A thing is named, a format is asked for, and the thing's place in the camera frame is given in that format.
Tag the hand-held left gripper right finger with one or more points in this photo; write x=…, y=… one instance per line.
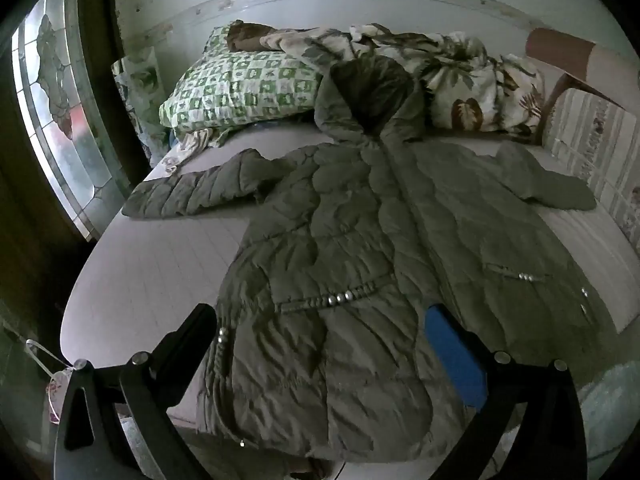
x=452, y=355

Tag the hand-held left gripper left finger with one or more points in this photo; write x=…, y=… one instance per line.
x=185, y=340

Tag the olive quilted puffer jacket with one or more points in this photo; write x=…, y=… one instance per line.
x=350, y=220

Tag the white mattress bed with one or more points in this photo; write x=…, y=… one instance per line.
x=150, y=270

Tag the clear plastic hanger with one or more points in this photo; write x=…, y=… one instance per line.
x=31, y=344

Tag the light green fluffy cloth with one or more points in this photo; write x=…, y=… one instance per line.
x=607, y=410

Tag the patterned cloth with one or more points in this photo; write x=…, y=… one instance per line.
x=192, y=142

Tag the striped seat cushion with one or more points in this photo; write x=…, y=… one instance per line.
x=595, y=150

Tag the green checkered pillow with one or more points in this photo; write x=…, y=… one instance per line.
x=230, y=85

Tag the white leaf print pillow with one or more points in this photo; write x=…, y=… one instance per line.
x=140, y=80

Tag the stained glass window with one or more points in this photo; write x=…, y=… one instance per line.
x=55, y=110

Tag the leaf print blanket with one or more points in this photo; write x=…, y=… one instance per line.
x=465, y=80

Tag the brown wooden armchair frame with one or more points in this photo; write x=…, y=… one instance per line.
x=560, y=50

